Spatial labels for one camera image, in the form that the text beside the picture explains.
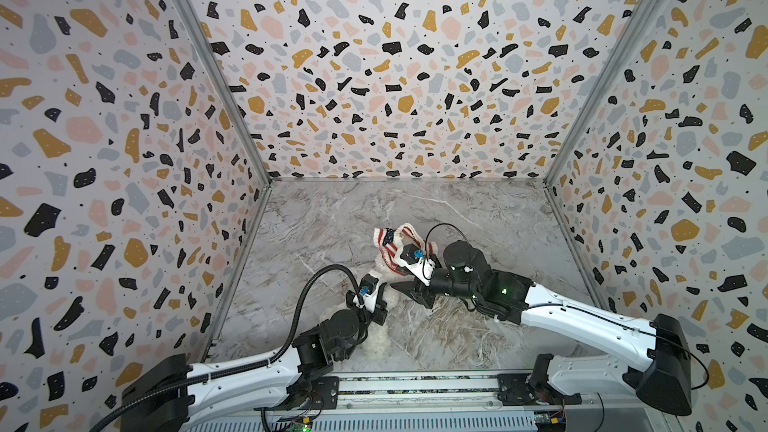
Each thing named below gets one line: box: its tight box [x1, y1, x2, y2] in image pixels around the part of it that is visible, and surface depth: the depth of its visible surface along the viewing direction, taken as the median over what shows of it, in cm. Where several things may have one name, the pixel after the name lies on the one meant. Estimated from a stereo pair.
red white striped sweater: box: [373, 223, 439, 276], surface depth 73 cm
